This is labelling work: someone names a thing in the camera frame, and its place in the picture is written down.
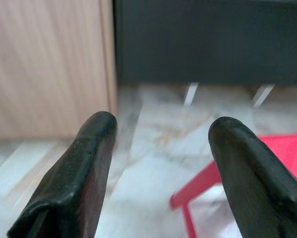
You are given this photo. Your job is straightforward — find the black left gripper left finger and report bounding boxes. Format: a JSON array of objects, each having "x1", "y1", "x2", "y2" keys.
[{"x1": 6, "y1": 111, "x2": 119, "y2": 238}]

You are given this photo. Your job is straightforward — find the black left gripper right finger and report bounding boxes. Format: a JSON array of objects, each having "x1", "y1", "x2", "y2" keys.
[{"x1": 208, "y1": 117, "x2": 297, "y2": 238}]

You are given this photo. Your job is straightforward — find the red plastic stool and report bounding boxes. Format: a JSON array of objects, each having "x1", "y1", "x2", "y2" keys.
[{"x1": 170, "y1": 133, "x2": 297, "y2": 238}]

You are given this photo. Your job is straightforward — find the white sofa leg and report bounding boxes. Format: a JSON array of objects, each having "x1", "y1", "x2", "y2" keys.
[
  {"x1": 251, "y1": 84, "x2": 275, "y2": 108},
  {"x1": 182, "y1": 83, "x2": 199, "y2": 107}
]

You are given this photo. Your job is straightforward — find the light wooden cabinet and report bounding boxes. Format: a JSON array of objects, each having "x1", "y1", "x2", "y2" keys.
[{"x1": 0, "y1": 0, "x2": 118, "y2": 141}]

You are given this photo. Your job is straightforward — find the dark grey sofa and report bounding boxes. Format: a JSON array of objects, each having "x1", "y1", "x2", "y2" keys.
[{"x1": 113, "y1": 0, "x2": 297, "y2": 86}]

